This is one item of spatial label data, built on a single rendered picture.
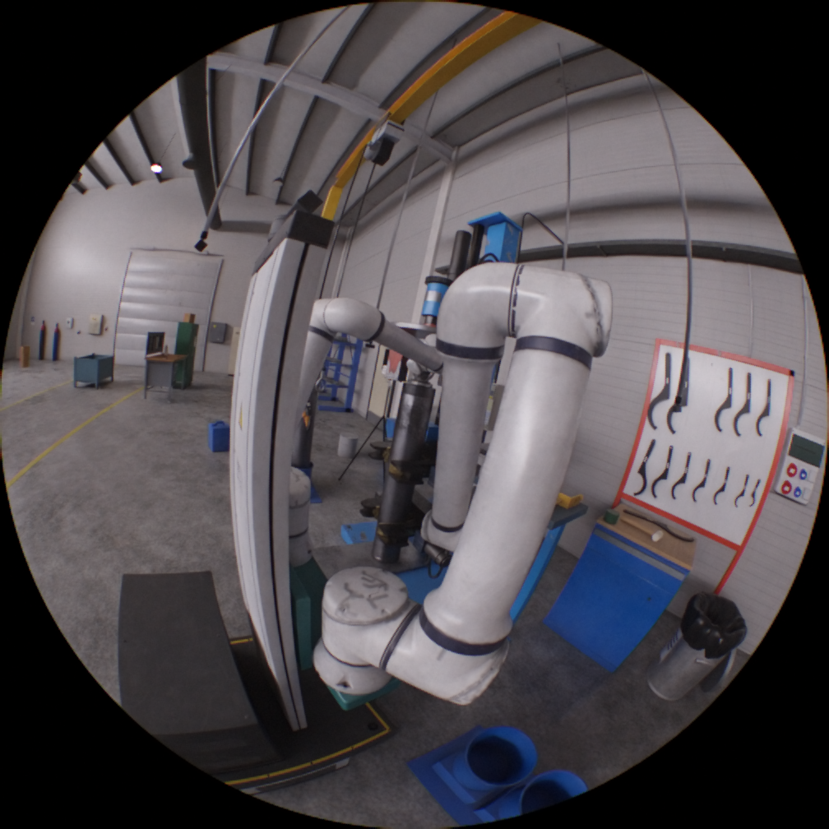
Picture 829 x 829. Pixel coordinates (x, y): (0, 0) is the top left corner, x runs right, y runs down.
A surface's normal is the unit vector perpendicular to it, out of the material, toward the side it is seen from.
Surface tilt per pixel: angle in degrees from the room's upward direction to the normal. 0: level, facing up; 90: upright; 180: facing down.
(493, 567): 80
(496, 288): 90
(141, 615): 0
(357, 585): 9
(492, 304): 118
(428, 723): 0
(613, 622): 90
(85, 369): 90
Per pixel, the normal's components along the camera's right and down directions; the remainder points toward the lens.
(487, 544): -0.61, -0.15
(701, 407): -0.83, -0.07
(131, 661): 0.20, -0.96
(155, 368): 0.51, 0.25
